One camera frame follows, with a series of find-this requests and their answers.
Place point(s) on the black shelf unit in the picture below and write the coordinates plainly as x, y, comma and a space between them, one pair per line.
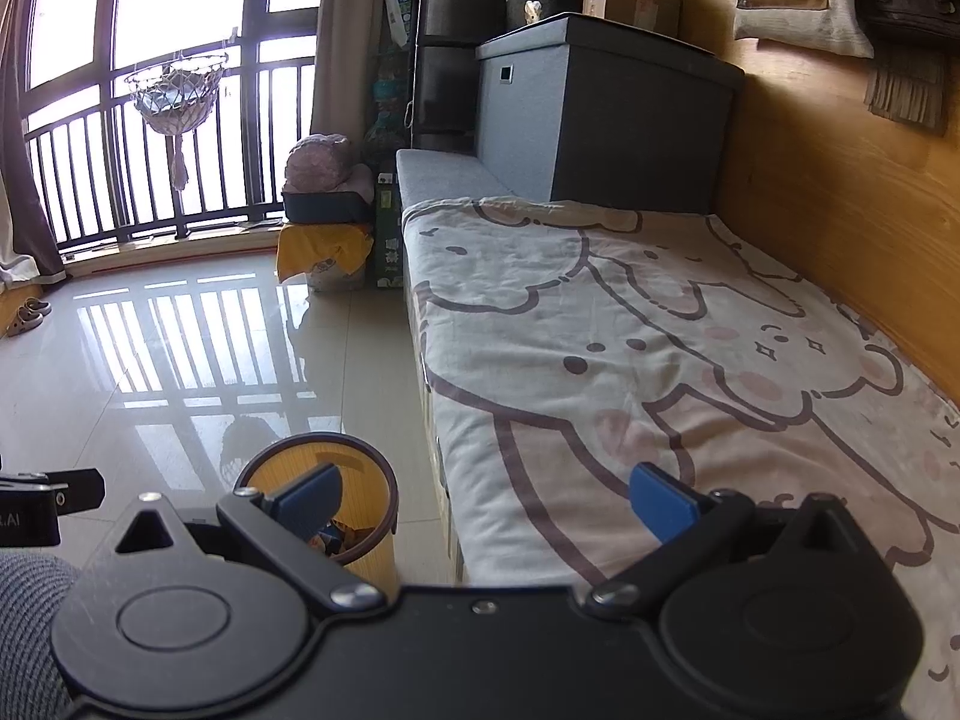
450, 90

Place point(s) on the pink plush toy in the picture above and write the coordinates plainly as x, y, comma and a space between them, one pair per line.
322, 161

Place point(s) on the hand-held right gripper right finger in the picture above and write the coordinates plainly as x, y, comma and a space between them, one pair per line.
660, 502

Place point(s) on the white printed bag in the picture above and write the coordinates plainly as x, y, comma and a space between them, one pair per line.
337, 279

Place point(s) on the person's grey trouser leg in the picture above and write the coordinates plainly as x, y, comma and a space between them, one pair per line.
30, 615

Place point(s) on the yellow trash bin brown rim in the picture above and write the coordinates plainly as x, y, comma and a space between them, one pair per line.
376, 559

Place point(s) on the green box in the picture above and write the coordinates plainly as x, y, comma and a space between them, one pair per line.
388, 240

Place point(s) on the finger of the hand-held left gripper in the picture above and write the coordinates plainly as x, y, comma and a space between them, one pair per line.
79, 491

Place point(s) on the grey mattress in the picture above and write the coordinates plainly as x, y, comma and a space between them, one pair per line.
442, 172

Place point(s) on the teal patterned bag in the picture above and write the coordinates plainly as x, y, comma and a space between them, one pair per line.
386, 94

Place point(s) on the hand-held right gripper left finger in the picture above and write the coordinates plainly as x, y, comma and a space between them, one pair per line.
311, 499

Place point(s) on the brown fringed bag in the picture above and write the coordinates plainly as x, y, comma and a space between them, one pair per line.
907, 0

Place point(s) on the yellow cloth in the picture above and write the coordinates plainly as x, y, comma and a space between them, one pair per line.
300, 247

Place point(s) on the grey fabric storage box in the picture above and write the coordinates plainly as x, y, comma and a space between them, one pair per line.
637, 127

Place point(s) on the black window railing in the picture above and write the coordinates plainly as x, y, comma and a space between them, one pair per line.
187, 223

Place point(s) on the white green package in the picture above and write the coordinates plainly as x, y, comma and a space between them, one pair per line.
401, 11

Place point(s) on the beige curtain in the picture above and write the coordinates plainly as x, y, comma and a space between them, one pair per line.
337, 52

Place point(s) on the cartoon printed bed sheet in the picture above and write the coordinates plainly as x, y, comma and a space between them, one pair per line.
600, 330

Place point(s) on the beige slipper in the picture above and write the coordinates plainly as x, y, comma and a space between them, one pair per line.
36, 307
21, 324

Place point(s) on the dark brown curtain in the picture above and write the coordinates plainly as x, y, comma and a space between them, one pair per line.
22, 165

